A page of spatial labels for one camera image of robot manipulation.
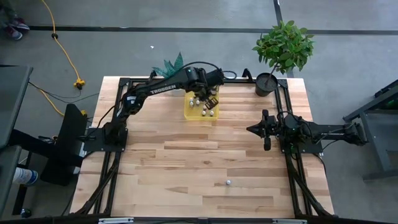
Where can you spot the black plant pot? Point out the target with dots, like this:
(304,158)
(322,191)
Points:
(264,90)

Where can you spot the black aluminium frame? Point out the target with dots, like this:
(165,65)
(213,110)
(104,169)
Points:
(123,82)

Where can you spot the silver metal bracket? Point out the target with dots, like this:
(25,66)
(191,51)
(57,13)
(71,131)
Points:
(115,220)
(289,221)

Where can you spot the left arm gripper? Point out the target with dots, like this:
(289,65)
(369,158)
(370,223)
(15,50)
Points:
(213,77)

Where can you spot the yellow translucent plastic bin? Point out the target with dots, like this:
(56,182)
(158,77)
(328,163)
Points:
(194,116)

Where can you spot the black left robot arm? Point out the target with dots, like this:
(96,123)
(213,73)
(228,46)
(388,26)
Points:
(163,88)

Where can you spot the black caster wheel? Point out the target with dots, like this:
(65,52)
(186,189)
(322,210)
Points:
(25,213)

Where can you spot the black equipment stand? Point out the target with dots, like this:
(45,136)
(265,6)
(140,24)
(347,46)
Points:
(71,130)

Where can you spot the dark grey desk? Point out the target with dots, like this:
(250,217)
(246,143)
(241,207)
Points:
(7,177)
(14,102)

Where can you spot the green snake plant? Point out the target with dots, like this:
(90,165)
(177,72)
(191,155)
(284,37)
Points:
(169,67)

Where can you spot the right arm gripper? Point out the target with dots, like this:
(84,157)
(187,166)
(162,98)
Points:
(273,127)

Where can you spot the leafy green small tree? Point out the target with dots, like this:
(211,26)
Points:
(284,46)

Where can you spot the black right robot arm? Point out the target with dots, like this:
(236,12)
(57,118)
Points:
(329,133)

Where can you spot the person's foot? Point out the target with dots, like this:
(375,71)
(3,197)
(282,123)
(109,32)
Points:
(25,175)
(20,25)
(14,32)

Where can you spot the person's leg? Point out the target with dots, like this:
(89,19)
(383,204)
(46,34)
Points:
(6,9)

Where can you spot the black metal cart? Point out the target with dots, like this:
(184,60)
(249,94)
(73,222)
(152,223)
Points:
(377,140)

